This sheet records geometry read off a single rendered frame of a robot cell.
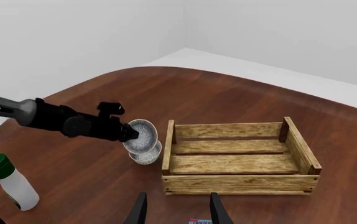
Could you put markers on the white bottle with green cap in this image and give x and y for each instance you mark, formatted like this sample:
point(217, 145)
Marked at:
point(15, 186)

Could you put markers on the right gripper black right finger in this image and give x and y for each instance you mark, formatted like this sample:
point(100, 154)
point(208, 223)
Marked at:
point(218, 213)

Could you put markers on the printed chocolate box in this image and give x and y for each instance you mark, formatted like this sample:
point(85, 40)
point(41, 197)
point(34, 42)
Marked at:
point(201, 221)

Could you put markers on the wooden slat tray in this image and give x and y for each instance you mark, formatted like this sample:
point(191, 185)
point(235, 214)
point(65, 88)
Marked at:
point(237, 161)

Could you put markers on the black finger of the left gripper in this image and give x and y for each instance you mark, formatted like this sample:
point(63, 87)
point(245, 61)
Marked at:
point(134, 134)

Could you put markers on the patterned grey bowl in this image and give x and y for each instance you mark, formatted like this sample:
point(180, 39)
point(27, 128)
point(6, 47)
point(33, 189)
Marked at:
point(145, 157)
point(144, 135)

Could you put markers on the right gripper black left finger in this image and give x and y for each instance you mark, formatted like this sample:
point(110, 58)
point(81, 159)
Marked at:
point(137, 213)

